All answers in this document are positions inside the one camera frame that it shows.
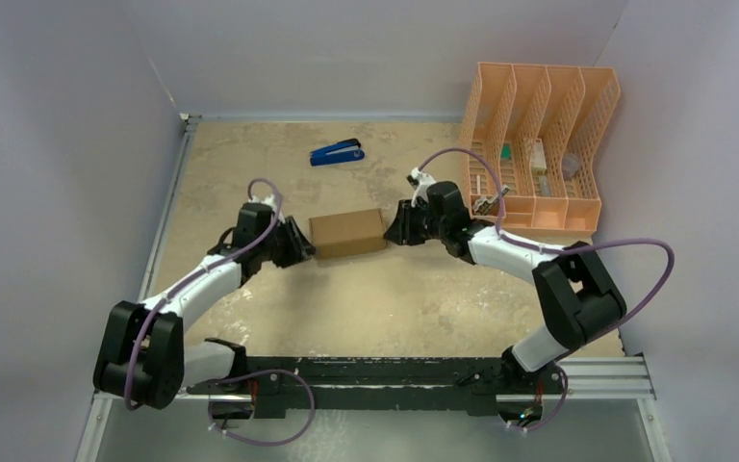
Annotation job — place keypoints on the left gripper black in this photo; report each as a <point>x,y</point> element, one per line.
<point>304,248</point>

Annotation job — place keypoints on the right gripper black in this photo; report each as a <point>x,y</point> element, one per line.
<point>412,224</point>

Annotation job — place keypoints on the brown cardboard box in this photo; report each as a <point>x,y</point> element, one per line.
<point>348,234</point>

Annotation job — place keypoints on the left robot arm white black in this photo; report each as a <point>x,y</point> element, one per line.
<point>143,357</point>

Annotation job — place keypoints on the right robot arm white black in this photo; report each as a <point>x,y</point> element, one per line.
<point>578,298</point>

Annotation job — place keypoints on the black white patterned clip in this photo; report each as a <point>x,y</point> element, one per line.
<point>488,206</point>

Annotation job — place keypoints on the blue black stapler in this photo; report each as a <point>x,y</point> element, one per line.
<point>341,152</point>

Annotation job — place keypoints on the green item in organizer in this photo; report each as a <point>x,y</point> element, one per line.
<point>506,151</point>

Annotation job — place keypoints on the white bottle in organizer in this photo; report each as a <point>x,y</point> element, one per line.
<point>538,160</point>

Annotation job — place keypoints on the orange plastic file organizer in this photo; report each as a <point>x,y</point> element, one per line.
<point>535,132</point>

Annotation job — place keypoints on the grey round item in organizer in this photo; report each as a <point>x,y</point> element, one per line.
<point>571,163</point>

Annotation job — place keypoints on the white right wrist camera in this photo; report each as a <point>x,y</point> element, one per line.
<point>421,182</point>

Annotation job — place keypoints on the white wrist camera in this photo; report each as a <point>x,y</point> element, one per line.
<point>421,182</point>
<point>271,200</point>

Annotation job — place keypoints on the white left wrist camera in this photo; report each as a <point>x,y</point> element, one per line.
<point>271,200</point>

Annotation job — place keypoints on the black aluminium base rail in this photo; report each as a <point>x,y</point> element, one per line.
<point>268,387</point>

